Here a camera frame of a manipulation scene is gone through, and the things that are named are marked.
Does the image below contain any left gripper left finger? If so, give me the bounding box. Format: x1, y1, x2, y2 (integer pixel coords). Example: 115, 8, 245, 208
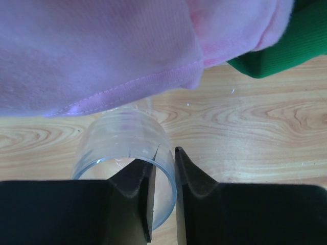
1, 159, 156, 244

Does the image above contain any green vest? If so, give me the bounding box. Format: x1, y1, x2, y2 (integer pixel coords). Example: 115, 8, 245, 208
228, 1, 326, 79

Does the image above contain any pink shirt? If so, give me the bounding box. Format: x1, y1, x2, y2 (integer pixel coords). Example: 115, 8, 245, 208
1, 1, 294, 117

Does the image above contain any clear glass wine glass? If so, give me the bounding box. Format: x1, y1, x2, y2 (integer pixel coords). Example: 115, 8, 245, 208
72, 97, 177, 230

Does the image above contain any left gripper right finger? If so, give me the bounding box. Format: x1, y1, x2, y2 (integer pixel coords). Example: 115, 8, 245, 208
175, 147, 326, 244

